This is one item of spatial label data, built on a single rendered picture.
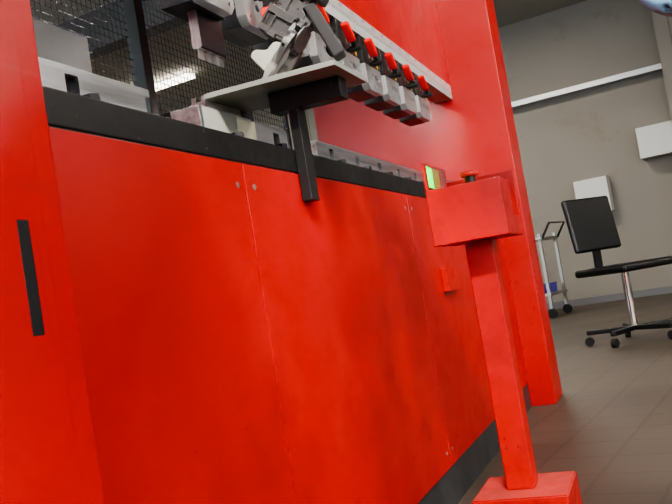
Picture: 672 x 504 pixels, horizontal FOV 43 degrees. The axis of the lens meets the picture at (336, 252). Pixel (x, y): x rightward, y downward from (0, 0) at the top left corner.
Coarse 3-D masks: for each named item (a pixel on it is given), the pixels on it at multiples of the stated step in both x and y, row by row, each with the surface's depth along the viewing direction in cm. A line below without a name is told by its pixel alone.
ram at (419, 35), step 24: (360, 0) 261; (384, 0) 289; (408, 0) 323; (432, 0) 366; (384, 24) 283; (408, 24) 316; (432, 24) 357; (384, 48) 278; (408, 48) 309; (432, 48) 349; (432, 96) 356
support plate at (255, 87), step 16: (320, 64) 151; (336, 64) 151; (256, 80) 155; (272, 80) 154; (288, 80) 156; (304, 80) 157; (352, 80) 163; (208, 96) 159; (224, 96) 159; (240, 96) 161; (256, 96) 163
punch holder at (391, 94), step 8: (384, 56) 276; (384, 64) 274; (384, 72) 272; (392, 72) 281; (384, 80) 271; (392, 80) 278; (384, 88) 271; (392, 88) 278; (384, 96) 272; (392, 96) 275; (400, 96) 285; (368, 104) 274; (376, 104) 276; (384, 104) 278; (392, 104) 280; (400, 104) 283
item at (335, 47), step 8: (304, 8) 163; (312, 8) 163; (312, 16) 163; (320, 16) 162; (320, 24) 162; (328, 24) 162; (320, 32) 162; (328, 32) 162; (328, 40) 162; (336, 40) 162; (328, 48) 162; (336, 48) 162; (344, 48) 164; (336, 56) 162; (344, 56) 165
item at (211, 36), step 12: (192, 12) 164; (192, 24) 164; (204, 24) 166; (216, 24) 171; (192, 36) 164; (204, 36) 165; (216, 36) 170; (204, 48) 165; (216, 48) 169; (204, 60) 166; (216, 60) 170
